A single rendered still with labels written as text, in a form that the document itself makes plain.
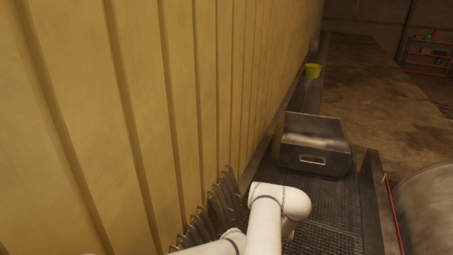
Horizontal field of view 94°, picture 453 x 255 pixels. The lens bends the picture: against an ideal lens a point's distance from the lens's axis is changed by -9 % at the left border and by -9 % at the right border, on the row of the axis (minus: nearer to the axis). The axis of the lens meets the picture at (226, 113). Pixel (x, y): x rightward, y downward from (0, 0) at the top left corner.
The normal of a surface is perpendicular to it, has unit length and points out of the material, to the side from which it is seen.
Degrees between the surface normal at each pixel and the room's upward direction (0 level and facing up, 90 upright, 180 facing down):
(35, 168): 90
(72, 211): 90
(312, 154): 91
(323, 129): 92
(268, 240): 17
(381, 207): 0
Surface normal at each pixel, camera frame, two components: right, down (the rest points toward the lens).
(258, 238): -0.23, -0.95
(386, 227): -0.03, -0.89
